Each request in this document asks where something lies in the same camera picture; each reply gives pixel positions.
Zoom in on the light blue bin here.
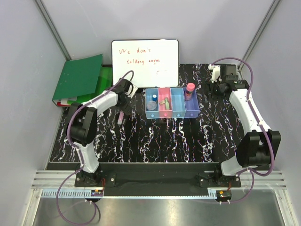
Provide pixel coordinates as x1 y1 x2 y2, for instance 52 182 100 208
145 88 159 119
171 88 186 118

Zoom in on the pink eraser stick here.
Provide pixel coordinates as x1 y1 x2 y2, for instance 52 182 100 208
117 111 124 125

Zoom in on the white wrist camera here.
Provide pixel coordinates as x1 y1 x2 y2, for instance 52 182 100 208
125 83 138 98
208 64 221 83

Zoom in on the clear jar of clips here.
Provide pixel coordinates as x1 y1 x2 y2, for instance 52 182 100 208
146 100 157 111

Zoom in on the green ring binder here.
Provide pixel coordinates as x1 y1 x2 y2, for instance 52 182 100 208
52 54 103 107

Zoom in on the aluminium frame rail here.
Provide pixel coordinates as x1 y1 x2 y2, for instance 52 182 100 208
32 171 286 199

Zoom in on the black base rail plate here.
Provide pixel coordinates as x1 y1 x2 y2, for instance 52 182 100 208
74 161 242 197

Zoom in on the green highlighter pen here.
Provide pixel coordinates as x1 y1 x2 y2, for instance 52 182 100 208
164 97 170 111

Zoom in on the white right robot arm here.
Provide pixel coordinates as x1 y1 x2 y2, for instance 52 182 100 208
207 64 281 187

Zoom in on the white dry-erase board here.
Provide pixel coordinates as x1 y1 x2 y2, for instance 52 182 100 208
111 39 179 88

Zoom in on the purple plastic bin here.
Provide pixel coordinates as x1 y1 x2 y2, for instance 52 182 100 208
183 88 200 118

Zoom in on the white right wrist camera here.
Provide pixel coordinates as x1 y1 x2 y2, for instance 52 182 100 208
208 64 221 83

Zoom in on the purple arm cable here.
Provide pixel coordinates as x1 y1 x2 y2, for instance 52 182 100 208
210 57 276 205
55 70 135 224

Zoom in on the black marble pattern mat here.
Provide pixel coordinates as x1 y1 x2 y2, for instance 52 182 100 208
46 63 271 171

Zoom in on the pink plastic bin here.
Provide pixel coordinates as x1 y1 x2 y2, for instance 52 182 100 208
158 88 172 118

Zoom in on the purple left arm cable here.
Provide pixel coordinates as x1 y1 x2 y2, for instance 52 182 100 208
55 70 135 224

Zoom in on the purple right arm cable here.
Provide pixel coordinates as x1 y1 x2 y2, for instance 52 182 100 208
210 57 276 205

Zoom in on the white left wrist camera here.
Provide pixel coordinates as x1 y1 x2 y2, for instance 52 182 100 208
125 83 138 98

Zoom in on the green translucent file folder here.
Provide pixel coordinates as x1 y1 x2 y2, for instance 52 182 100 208
67 67 112 105

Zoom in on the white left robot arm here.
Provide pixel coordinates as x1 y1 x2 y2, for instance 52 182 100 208
65 79 137 186

